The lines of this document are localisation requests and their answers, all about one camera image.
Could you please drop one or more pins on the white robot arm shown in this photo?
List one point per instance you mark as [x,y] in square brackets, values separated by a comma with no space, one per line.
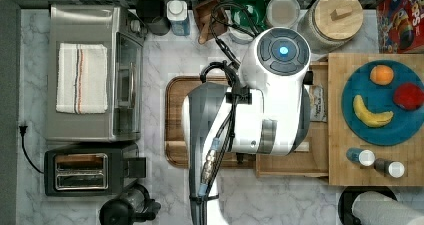
[258,105]

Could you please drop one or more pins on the plush red apple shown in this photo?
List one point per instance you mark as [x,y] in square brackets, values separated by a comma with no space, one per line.
[408,96]

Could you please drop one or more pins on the wooden utensil holder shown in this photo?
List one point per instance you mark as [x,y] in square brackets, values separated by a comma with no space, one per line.
[202,14]

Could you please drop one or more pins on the black cylindrical container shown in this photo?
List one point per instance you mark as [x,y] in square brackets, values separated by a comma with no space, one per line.
[152,14]

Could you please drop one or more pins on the wooden serving tray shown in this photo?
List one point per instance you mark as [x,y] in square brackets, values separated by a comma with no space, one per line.
[175,146]

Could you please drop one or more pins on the paper towel roll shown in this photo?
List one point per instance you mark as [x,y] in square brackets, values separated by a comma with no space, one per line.
[375,206]

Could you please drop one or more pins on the dark shaker with white lid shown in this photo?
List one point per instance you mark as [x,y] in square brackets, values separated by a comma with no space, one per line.
[394,169]

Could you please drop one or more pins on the clear plastic lidded container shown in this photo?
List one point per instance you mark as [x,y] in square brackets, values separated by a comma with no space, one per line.
[282,13]

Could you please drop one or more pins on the silver toaster oven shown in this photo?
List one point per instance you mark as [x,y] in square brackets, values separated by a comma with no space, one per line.
[120,31]

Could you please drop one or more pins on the blue shaker with white lid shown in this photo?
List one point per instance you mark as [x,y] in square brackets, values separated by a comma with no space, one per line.
[360,156]

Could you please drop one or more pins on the green mug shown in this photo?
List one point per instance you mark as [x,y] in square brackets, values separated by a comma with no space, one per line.
[256,11]

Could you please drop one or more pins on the blue round plate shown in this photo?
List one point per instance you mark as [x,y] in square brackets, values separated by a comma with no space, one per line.
[404,125]

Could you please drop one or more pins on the plush orange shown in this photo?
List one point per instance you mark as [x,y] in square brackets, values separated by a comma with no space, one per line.
[382,75]

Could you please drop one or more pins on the paper packet in drawer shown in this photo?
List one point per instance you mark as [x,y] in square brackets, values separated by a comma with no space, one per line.
[317,104]

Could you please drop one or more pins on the blue bottle with white cap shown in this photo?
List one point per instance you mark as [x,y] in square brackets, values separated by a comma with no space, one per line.
[177,14]

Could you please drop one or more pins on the black coffee grinder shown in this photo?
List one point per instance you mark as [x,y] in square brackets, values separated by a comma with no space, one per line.
[131,206]

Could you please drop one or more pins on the red Froot Loops cereal box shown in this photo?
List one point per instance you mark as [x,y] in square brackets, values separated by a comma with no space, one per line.
[401,26]

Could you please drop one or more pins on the black two-slot toaster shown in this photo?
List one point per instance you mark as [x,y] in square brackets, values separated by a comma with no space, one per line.
[92,169]

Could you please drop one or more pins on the wooden drawer cabinet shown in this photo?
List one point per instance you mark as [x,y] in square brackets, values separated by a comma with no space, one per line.
[343,172]

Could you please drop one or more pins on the jar with wooden lid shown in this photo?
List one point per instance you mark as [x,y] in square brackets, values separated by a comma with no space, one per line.
[329,24]

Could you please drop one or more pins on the plush banana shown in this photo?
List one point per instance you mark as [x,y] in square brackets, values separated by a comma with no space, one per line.
[370,119]

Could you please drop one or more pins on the striped white dish towel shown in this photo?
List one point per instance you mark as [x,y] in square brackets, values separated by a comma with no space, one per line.
[82,79]

